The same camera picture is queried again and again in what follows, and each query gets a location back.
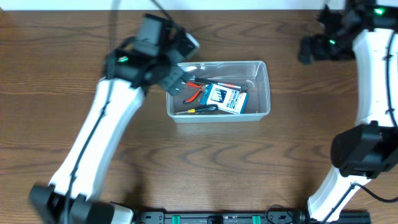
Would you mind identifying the red handled pliers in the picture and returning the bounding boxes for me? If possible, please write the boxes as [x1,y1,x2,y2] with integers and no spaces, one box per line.
[182,82,207,105]

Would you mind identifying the black yellow screwdriver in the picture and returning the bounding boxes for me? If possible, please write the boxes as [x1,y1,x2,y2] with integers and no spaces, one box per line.
[174,105,218,115]

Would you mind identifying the white and teal box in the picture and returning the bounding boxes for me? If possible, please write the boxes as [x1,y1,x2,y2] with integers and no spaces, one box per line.
[200,84,249,114]

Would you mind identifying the small claw hammer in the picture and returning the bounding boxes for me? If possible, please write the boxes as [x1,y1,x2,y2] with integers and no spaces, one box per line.
[195,78,248,92]

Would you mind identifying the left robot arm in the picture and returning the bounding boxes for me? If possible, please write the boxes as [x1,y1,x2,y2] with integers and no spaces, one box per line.
[29,14,200,223]

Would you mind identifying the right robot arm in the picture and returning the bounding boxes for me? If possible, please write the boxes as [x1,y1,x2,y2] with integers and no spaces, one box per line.
[291,0,397,223]

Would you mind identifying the clear plastic container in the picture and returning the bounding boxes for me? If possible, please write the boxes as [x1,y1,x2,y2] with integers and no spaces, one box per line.
[166,61,271,123]

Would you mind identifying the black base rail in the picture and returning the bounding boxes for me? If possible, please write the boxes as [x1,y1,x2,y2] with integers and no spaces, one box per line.
[133,202,373,224]

